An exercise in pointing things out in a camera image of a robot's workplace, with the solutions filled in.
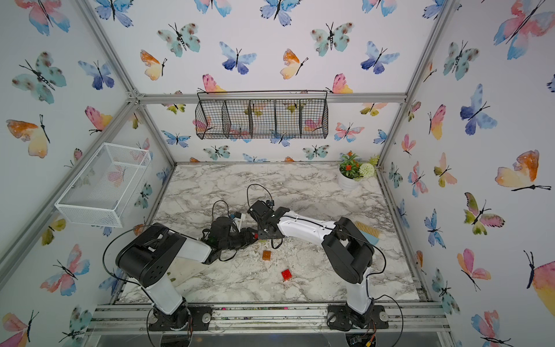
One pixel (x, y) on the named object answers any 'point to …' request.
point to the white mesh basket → (100, 192)
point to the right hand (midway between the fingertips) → (267, 231)
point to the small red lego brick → (286, 275)
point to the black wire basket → (262, 114)
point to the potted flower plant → (352, 170)
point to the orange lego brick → (267, 255)
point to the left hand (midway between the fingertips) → (263, 236)
